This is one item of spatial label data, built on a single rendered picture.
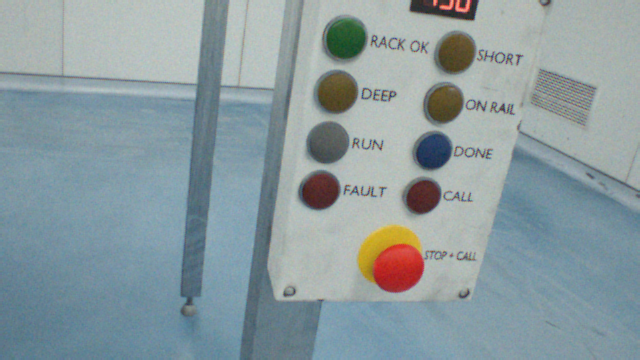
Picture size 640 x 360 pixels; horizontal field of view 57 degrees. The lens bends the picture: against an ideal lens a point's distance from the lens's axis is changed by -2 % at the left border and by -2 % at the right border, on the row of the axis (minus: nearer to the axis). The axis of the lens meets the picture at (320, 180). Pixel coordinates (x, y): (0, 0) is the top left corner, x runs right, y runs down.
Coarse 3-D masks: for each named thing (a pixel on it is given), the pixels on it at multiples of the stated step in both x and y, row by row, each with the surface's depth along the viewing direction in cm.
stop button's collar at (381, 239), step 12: (384, 228) 45; (396, 228) 45; (408, 228) 46; (372, 240) 45; (384, 240) 45; (396, 240) 45; (408, 240) 46; (360, 252) 45; (372, 252) 45; (420, 252) 46; (432, 252) 47; (360, 264) 46; (372, 264) 46; (372, 276) 46
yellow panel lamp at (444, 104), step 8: (440, 88) 41; (448, 88) 41; (456, 88) 42; (432, 96) 41; (440, 96) 41; (448, 96) 41; (456, 96) 41; (432, 104) 41; (440, 104) 41; (448, 104) 42; (456, 104) 42; (432, 112) 42; (440, 112) 42; (448, 112) 42; (456, 112) 42; (440, 120) 42; (448, 120) 42
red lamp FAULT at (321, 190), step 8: (312, 176) 42; (320, 176) 42; (328, 176) 42; (304, 184) 42; (312, 184) 42; (320, 184) 42; (328, 184) 42; (336, 184) 42; (304, 192) 42; (312, 192) 42; (320, 192) 42; (328, 192) 42; (336, 192) 42; (304, 200) 42; (312, 200) 42; (320, 200) 42; (328, 200) 42
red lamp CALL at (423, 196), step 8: (416, 184) 44; (424, 184) 44; (432, 184) 44; (408, 192) 44; (416, 192) 44; (424, 192) 44; (432, 192) 44; (408, 200) 44; (416, 200) 44; (424, 200) 44; (432, 200) 44; (416, 208) 44; (424, 208) 44; (432, 208) 45
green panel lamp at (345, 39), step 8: (336, 24) 38; (344, 24) 38; (352, 24) 38; (360, 24) 38; (328, 32) 38; (336, 32) 38; (344, 32) 38; (352, 32) 38; (360, 32) 38; (328, 40) 38; (336, 40) 38; (344, 40) 38; (352, 40) 38; (360, 40) 38; (328, 48) 38; (336, 48) 38; (344, 48) 38; (352, 48) 38; (360, 48) 39; (336, 56) 39; (344, 56) 39; (352, 56) 39
